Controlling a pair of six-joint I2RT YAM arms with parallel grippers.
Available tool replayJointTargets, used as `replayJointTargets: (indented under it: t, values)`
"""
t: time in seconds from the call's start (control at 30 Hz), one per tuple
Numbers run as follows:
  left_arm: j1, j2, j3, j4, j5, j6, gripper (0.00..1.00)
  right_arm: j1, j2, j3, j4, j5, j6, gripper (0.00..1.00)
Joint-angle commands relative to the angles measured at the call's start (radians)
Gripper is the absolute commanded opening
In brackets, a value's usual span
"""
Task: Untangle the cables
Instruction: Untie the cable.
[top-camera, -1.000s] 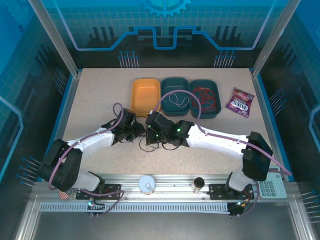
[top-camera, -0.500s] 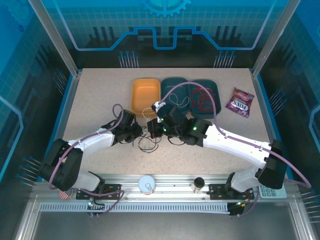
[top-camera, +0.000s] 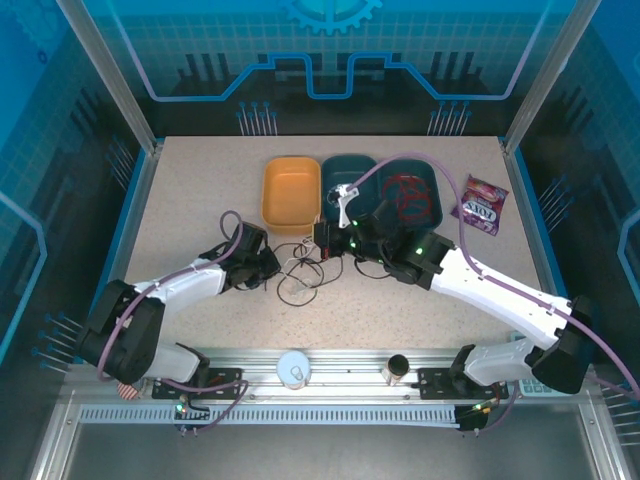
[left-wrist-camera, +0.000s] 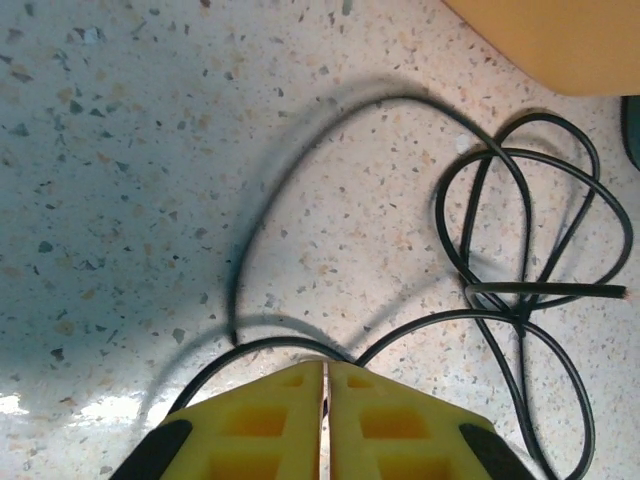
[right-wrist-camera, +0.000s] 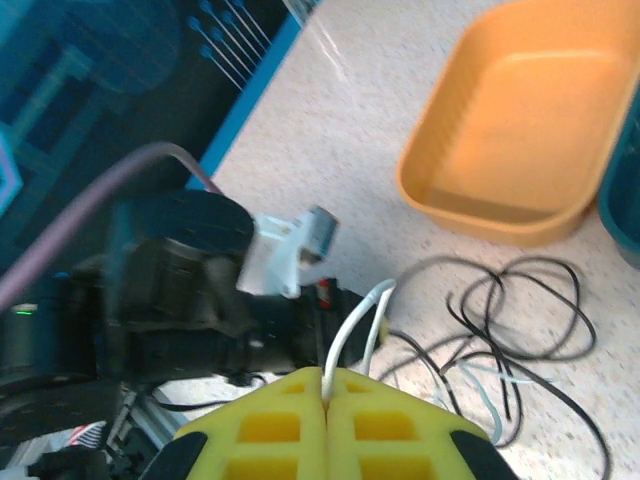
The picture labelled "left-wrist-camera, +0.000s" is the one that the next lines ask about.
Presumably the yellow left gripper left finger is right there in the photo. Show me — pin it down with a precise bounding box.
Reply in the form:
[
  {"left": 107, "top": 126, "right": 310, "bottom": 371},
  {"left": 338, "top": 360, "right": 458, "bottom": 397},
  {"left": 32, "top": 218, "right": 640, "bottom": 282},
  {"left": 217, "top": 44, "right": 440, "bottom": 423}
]
[{"left": 108, "top": 360, "right": 326, "bottom": 480}]

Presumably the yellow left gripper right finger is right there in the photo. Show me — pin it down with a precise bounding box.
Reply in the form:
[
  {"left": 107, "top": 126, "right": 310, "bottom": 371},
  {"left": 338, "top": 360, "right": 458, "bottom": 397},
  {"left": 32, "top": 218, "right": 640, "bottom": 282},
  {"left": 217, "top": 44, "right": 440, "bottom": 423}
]
[{"left": 324, "top": 361, "right": 532, "bottom": 480}]

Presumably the black cable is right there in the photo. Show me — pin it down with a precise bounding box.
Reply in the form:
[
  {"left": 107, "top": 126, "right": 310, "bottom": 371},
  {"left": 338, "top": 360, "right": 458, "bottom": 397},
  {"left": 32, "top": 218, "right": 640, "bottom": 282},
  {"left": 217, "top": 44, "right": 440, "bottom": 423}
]
[
  {"left": 172, "top": 282, "right": 629, "bottom": 480},
  {"left": 227, "top": 94, "right": 634, "bottom": 321}
]

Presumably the dark teal plastic bin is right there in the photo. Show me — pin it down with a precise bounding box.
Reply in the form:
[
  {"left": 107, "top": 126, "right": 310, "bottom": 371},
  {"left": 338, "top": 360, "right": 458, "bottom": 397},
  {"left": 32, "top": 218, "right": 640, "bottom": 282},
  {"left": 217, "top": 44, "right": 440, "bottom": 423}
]
[{"left": 619, "top": 94, "right": 640, "bottom": 172}]

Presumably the orange plastic bin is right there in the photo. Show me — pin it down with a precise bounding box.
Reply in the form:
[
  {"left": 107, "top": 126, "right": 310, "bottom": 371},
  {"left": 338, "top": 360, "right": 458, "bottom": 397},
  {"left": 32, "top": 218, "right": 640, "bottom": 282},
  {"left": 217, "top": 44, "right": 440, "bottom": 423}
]
[{"left": 442, "top": 0, "right": 640, "bottom": 98}]

